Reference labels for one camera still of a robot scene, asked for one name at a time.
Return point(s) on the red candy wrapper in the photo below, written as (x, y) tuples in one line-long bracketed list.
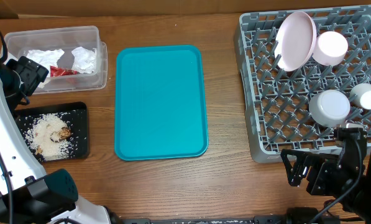
[(58, 72)]

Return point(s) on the spilled rice pile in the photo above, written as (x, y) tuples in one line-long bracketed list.
[(37, 137)]

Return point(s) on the white paper napkin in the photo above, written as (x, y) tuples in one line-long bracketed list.
[(47, 59)]

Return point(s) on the grey bowl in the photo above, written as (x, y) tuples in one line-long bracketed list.
[(329, 108)]

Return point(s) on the teal plastic serving tray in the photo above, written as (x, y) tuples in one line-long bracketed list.
[(160, 106)]

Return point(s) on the brown food scrap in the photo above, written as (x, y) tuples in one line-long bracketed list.
[(61, 135)]

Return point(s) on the small white plate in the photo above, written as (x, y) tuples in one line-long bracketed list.
[(330, 49)]

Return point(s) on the clear plastic storage bin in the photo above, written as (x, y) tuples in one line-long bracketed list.
[(67, 39)]

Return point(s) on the white paper cup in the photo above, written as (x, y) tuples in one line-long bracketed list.
[(361, 95)]

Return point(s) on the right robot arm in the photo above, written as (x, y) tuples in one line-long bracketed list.
[(355, 200)]

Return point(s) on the large white plate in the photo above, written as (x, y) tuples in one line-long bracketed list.
[(296, 39)]

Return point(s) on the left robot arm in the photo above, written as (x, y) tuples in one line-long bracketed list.
[(27, 193)]

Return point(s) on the black plastic tray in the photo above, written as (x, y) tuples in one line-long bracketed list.
[(78, 116)]

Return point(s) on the grey dishwasher rack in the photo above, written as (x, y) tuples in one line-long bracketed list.
[(276, 101)]

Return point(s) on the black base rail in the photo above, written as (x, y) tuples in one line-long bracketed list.
[(204, 221)]

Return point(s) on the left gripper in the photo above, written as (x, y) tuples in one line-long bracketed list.
[(32, 71)]

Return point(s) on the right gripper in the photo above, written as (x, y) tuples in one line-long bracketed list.
[(316, 168)]

